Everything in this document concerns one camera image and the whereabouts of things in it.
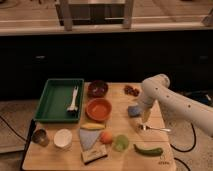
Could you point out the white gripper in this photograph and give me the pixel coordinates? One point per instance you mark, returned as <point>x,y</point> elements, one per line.
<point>145,103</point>

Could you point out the blue sponge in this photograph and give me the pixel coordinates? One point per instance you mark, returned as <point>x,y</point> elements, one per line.
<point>134,111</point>

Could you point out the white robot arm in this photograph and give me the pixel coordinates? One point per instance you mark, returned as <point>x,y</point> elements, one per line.
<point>156,88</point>

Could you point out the green plastic cup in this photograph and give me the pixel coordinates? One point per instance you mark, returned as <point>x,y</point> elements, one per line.
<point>121,143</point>

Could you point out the metal cup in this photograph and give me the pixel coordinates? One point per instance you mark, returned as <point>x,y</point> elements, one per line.
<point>40,137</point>

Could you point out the metal fork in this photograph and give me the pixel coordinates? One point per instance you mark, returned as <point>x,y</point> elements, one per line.
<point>145,127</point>

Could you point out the dried red berries pile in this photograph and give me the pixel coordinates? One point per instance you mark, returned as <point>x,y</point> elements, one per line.
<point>129,90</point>

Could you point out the green chili pepper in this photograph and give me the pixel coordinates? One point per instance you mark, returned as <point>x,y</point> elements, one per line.
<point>148,152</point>

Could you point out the orange peach fruit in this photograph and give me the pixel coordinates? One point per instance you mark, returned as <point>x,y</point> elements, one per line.
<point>106,137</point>

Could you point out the orange bowl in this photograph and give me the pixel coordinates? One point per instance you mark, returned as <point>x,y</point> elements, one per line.
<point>98,109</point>

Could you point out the dark purple bowl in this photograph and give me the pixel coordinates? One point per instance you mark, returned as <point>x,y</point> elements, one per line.
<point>97,89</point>

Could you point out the wooden block brush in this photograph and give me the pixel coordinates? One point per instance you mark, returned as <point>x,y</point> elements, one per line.
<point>94,154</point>

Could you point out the grey-blue triangular cloth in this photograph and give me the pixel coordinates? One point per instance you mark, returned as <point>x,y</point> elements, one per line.
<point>88,138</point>

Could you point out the white dish brush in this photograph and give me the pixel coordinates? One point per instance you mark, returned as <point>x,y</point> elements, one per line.
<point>73,107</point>

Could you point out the green plastic tray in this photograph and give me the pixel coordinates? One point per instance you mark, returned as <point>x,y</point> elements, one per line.
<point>56,98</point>

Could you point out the white frame stand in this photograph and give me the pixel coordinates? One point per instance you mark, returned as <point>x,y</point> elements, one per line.
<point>94,12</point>

